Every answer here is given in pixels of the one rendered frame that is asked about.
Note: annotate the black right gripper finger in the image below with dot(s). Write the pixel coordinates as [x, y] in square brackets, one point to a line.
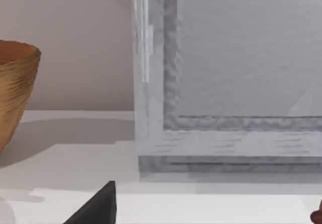
[100, 207]

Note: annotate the reddish brown object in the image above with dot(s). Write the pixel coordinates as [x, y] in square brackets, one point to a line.
[317, 215]

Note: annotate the brown woven basket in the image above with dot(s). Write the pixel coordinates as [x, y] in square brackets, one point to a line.
[15, 88]

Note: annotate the grey cabinet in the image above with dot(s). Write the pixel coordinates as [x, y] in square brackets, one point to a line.
[226, 83]

